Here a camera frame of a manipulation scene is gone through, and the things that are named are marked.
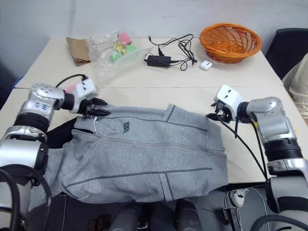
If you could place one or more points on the orange wicker basket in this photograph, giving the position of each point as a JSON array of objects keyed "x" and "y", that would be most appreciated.
[{"x": 231, "y": 45}]

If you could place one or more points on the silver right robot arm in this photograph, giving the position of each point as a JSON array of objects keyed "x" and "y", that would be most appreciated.
[{"x": 276, "y": 130}]

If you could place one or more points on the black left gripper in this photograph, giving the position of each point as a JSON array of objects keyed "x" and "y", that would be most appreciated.
[{"x": 86, "y": 108}]

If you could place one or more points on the black chair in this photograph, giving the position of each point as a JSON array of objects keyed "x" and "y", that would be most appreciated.
[{"x": 286, "y": 48}]

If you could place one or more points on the pink sponge in bag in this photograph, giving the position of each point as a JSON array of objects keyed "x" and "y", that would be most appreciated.
[{"x": 125, "y": 38}]

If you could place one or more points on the black fabric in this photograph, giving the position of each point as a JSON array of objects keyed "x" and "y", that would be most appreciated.
[{"x": 60, "y": 136}]

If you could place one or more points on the green sponge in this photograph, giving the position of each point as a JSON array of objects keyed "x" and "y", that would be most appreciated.
[
  {"x": 115, "y": 57},
  {"x": 130, "y": 47}
]

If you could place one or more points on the clear plastic bag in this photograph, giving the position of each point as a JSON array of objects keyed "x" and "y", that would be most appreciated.
[{"x": 106, "y": 65}]

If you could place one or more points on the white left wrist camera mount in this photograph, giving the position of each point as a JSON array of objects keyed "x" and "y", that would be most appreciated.
[{"x": 86, "y": 90}]

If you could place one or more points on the grey zip jacket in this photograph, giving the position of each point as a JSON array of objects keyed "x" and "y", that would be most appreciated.
[{"x": 144, "y": 154}]

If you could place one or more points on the yellow sponge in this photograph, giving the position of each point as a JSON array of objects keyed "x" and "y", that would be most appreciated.
[{"x": 119, "y": 49}]

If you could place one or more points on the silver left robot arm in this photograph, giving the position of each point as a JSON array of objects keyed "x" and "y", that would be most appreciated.
[{"x": 29, "y": 148}]

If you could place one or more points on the white earbud case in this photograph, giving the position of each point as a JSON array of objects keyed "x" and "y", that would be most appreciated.
[{"x": 205, "y": 65}]

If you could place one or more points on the black power adapter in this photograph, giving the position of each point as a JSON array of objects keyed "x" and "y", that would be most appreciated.
[{"x": 158, "y": 61}]

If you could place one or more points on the dark rounded shape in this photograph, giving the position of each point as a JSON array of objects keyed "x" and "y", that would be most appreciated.
[
  {"x": 125, "y": 217},
  {"x": 187, "y": 215}
]

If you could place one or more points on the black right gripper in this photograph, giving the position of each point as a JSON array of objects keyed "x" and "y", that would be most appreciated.
[{"x": 222, "y": 113}]

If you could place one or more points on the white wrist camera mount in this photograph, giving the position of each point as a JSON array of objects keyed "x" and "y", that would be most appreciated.
[
  {"x": 228, "y": 96},
  {"x": 86, "y": 90}
]

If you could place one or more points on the white sneaker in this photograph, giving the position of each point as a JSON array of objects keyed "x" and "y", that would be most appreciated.
[{"x": 238, "y": 197}]

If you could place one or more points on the beige cloth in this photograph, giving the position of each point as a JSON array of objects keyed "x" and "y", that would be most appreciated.
[{"x": 298, "y": 81}]

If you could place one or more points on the brown paper bag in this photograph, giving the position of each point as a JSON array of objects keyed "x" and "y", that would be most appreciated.
[{"x": 78, "y": 51}]

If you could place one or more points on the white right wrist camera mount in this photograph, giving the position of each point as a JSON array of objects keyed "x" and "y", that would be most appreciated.
[{"x": 228, "y": 96}]

